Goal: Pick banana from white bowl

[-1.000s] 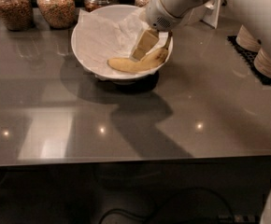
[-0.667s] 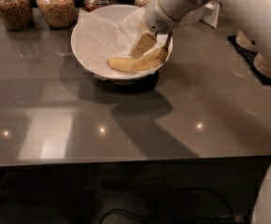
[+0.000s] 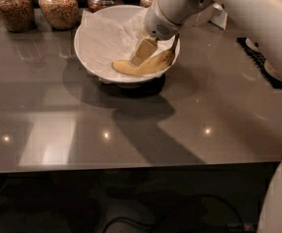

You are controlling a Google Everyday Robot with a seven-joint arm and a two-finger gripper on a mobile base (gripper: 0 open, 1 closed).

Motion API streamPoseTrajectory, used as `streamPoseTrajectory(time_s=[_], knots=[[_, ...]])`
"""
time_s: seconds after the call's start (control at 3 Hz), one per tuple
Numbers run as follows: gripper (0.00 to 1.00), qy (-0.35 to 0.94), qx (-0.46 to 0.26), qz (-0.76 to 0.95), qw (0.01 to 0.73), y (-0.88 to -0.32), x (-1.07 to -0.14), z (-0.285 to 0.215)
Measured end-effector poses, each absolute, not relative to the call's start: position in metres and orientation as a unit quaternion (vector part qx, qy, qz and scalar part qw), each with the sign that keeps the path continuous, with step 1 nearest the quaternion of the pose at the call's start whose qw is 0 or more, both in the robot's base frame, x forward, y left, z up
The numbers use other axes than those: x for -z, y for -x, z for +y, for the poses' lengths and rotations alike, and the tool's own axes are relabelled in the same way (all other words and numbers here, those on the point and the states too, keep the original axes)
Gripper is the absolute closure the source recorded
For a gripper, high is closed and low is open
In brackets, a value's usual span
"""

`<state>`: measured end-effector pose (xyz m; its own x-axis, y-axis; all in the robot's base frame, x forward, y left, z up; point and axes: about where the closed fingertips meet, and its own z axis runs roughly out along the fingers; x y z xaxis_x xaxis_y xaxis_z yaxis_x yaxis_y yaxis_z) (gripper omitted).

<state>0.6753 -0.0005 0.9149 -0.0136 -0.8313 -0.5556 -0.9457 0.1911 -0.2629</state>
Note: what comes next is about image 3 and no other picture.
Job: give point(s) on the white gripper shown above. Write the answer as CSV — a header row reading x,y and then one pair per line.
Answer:
x,y
158,20

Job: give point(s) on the yellow banana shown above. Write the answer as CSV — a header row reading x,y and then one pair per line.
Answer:
x,y
150,65

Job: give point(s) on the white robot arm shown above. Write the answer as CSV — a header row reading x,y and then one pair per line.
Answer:
x,y
261,20

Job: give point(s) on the white bowl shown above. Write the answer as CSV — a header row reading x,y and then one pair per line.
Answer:
x,y
92,54

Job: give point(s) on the white paper liner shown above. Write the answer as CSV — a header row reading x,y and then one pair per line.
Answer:
x,y
108,39

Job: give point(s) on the white card stand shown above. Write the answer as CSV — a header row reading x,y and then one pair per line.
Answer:
x,y
219,17

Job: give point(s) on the black rubber mat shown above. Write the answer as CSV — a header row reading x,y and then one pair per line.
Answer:
x,y
259,60

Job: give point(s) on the glass jar far left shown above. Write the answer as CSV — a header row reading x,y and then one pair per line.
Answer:
x,y
17,15

